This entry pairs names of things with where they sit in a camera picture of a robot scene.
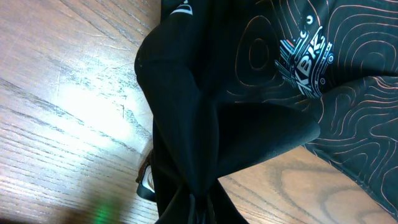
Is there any left gripper silver-tipped finger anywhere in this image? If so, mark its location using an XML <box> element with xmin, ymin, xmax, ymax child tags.
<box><xmin>136</xmin><ymin>151</ymin><xmax>155</xmax><ymax>202</ymax></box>

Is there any black orange-patterned sports shirt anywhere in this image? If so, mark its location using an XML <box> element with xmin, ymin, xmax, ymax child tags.
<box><xmin>134</xmin><ymin>0</ymin><xmax>397</xmax><ymax>223</ymax></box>

